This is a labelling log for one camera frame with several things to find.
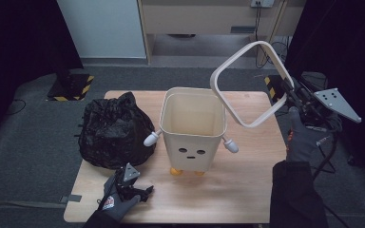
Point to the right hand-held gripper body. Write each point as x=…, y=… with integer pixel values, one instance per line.
x=336, y=103

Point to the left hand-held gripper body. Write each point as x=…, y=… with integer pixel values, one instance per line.
x=131, y=172

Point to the black trash bag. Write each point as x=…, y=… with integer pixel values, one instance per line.
x=114, y=133

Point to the cream trash bin with face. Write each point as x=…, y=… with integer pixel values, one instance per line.
x=191, y=142

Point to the person's left hand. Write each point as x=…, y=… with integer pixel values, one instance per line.
x=115, y=207

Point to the person's right hand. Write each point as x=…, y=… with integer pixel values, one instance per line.
x=302, y=142

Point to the black stand base striped edge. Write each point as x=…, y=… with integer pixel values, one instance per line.
x=71, y=88
x=274, y=90

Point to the black curtain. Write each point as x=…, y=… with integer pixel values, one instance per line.
x=361, y=47
x=19, y=47

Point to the grey tape strip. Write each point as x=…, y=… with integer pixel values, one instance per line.
x=71, y=198

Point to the light wooden desk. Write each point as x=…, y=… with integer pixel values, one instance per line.
x=202, y=19

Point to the white cabinet panel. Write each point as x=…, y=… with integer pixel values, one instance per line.
x=103, y=28

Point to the wall power outlet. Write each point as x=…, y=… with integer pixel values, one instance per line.
x=262, y=3

